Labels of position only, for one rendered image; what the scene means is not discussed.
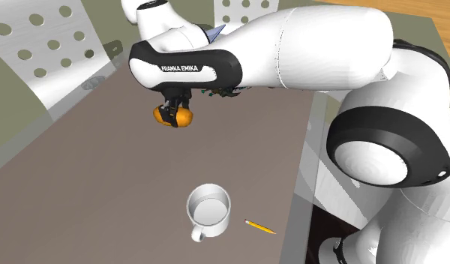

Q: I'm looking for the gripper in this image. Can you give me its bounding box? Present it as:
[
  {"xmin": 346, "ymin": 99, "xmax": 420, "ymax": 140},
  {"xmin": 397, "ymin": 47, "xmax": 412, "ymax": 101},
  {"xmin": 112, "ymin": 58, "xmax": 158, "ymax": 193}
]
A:
[{"xmin": 161, "ymin": 87, "xmax": 193, "ymax": 128}]

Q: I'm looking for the orange round fruit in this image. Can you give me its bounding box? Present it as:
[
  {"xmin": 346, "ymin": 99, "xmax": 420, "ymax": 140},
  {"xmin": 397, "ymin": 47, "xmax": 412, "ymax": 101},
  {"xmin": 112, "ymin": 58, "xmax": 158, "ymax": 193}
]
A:
[{"xmin": 152, "ymin": 103, "xmax": 194, "ymax": 128}]

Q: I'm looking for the small green plant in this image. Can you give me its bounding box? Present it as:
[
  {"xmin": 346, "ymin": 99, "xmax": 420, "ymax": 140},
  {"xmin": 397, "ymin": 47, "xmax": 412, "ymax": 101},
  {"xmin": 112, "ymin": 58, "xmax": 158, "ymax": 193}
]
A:
[{"xmin": 200, "ymin": 85, "xmax": 253, "ymax": 99}]

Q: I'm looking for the blue pointed object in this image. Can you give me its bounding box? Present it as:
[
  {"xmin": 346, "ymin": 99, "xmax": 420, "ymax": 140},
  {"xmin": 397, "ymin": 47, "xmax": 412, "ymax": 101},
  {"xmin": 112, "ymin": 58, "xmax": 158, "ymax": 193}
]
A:
[{"xmin": 204, "ymin": 23, "xmax": 227, "ymax": 44}]

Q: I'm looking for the brown table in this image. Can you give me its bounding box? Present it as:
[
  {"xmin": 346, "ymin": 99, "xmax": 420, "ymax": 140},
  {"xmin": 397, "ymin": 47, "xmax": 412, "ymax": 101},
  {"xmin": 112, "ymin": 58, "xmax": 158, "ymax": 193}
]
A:
[{"xmin": 0, "ymin": 61, "xmax": 329, "ymax": 264}]

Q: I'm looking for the white mug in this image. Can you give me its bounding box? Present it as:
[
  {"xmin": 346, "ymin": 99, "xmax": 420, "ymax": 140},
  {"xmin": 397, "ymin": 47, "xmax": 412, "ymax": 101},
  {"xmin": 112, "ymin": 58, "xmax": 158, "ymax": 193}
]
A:
[{"xmin": 185, "ymin": 183, "xmax": 233, "ymax": 243}]

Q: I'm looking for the white chair with round holes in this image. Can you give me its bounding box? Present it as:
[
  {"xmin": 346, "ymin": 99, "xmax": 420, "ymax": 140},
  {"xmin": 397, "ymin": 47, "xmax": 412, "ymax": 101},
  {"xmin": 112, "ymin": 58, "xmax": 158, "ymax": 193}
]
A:
[
  {"xmin": 213, "ymin": 0, "xmax": 281, "ymax": 27},
  {"xmin": 0, "ymin": 0, "xmax": 114, "ymax": 111}
]

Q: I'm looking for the yellow pencil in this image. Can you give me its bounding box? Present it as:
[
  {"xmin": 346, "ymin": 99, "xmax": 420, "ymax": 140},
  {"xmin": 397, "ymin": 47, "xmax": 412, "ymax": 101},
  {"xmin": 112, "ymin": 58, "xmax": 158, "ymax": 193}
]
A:
[{"xmin": 244, "ymin": 218, "xmax": 278, "ymax": 236}]

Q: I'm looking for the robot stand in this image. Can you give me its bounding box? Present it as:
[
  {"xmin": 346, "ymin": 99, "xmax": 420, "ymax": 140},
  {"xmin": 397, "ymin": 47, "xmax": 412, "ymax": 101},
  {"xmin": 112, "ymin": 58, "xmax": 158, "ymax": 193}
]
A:
[{"xmin": 304, "ymin": 203, "xmax": 362, "ymax": 264}]

